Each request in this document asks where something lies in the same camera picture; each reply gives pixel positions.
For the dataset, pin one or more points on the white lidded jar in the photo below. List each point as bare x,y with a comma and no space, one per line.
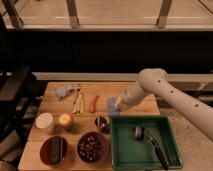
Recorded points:
45,122

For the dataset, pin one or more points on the metal window frame rail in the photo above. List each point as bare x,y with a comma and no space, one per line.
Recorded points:
108,15

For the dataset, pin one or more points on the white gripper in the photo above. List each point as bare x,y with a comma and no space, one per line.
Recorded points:
131,96

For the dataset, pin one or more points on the brown bowl with nuts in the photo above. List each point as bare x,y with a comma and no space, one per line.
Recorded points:
92,147

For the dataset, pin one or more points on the brown bowl with utensil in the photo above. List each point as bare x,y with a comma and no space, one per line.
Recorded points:
54,150

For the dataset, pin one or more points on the blue sponge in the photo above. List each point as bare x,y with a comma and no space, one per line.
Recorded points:
111,107

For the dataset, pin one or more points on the red yellow apple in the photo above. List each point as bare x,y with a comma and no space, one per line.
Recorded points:
66,121

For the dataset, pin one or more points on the green plastic tray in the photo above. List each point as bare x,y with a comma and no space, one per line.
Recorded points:
129,154

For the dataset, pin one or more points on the small metal cup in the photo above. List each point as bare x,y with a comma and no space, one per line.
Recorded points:
101,124

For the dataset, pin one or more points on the black handled ice cream scoop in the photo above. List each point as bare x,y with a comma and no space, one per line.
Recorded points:
142,133

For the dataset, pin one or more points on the black chair at left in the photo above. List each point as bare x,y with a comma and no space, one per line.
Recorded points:
16,94

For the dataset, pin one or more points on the orange handled peeler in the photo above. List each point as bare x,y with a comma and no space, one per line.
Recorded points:
92,106

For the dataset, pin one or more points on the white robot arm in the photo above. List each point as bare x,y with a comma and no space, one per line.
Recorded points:
155,81

